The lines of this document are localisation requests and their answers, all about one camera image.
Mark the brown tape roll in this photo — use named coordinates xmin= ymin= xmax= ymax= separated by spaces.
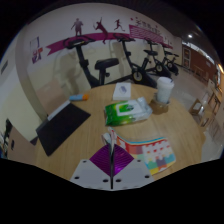
xmin=148 ymin=96 xmax=170 ymax=116

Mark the blue and orange tube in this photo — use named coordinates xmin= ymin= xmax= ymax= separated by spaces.
xmin=68 ymin=93 xmax=90 ymax=102

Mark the black flat pad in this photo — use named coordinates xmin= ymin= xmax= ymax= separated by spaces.
xmin=35 ymin=102 xmax=92 ymax=157

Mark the green wet wipes pack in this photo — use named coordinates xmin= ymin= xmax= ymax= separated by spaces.
xmin=104 ymin=96 xmax=154 ymax=127

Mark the black exercise bike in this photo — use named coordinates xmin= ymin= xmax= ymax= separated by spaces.
xmin=63 ymin=35 xmax=120 ymax=89
xmin=143 ymin=39 xmax=173 ymax=78
xmin=113 ymin=32 xmax=158 ymax=88
xmin=162 ymin=46 xmax=180 ymax=76

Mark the wooden chair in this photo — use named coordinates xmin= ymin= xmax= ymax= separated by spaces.
xmin=6 ymin=125 xmax=37 ymax=166

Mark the small white packet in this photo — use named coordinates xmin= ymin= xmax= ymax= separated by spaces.
xmin=112 ymin=82 xmax=132 ymax=102

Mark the wall poster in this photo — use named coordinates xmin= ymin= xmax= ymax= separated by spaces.
xmin=29 ymin=36 xmax=44 ymax=65

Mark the wooden stool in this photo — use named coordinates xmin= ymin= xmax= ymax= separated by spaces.
xmin=189 ymin=97 xmax=214 ymax=127

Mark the colourful checked towel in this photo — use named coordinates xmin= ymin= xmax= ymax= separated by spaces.
xmin=101 ymin=126 xmax=177 ymax=176

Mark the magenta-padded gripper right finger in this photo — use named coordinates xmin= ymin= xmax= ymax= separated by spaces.
xmin=111 ymin=143 xmax=155 ymax=192

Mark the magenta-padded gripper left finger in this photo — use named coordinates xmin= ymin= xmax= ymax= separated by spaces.
xmin=69 ymin=143 xmax=113 ymax=192

